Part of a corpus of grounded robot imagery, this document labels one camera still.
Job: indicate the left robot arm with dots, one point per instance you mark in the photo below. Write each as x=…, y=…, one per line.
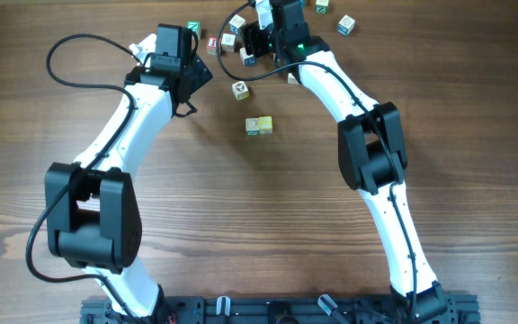
x=91, y=213

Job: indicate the blue L block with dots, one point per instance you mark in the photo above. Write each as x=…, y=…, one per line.
x=247, y=58

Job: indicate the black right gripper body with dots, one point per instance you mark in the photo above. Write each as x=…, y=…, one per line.
x=278, y=44

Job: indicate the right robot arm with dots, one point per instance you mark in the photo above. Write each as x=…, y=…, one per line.
x=372, y=160

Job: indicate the teal green N block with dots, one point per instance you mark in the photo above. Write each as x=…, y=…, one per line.
x=195, y=26

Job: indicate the yellow K block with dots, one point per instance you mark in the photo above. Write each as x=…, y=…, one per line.
x=293, y=80

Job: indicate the red I block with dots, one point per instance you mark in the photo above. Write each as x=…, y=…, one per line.
x=212, y=45

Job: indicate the blue white back block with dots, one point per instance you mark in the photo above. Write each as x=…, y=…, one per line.
x=236, y=24

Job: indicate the blue block far right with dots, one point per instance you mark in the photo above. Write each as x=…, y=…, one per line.
x=346, y=25

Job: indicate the green z block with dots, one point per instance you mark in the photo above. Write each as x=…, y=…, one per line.
x=322, y=6
x=252, y=127

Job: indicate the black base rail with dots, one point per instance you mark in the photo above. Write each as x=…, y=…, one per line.
x=461, y=309

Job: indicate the pale pink block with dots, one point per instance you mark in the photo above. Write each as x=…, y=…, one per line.
x=228, y=42

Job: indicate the brown circle block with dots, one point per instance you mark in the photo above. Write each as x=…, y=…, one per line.
x=240, y=90

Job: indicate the yellow animal block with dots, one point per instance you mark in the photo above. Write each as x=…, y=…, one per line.
x=265, y=124

